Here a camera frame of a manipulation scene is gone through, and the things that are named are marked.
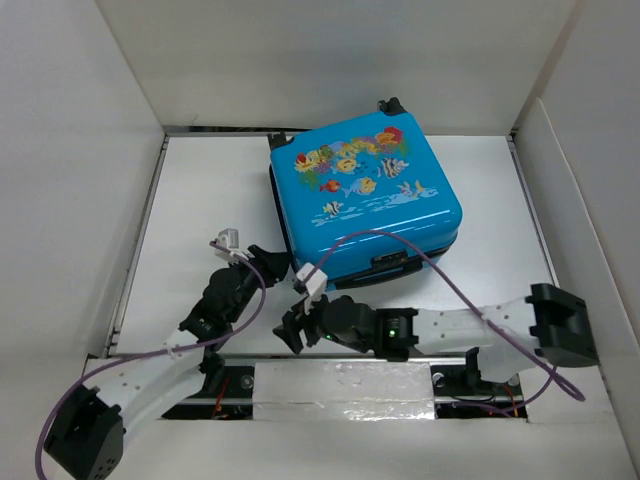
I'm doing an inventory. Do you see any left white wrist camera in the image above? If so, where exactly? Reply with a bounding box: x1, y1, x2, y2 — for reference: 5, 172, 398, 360
209, 228, 248, 264

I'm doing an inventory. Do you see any blue child suitcase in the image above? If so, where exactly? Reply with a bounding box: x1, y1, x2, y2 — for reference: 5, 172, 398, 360
268, 97, 463, 289

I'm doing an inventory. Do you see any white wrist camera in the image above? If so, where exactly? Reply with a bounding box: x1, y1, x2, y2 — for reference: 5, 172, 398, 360
294, 263, 328, 315
209, 228, 248, 264

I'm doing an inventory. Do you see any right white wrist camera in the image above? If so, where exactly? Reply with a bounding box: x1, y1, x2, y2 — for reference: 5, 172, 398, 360
294, 263, 328, 315

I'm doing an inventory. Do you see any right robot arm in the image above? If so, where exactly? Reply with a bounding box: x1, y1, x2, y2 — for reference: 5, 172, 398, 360
273, 283, 599, 393

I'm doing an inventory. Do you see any metal base rail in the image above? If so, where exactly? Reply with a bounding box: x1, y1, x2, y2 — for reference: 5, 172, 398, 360
99, 352, 536, 419

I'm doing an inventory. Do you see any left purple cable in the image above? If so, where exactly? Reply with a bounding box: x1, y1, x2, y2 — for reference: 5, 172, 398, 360
34, 242, 267, 480

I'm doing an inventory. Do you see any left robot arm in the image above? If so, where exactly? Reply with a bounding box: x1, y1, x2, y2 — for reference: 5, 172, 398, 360
35, 245, 290, 479

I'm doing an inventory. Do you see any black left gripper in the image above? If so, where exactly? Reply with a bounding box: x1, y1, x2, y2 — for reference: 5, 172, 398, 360
225, 245, 289, 324

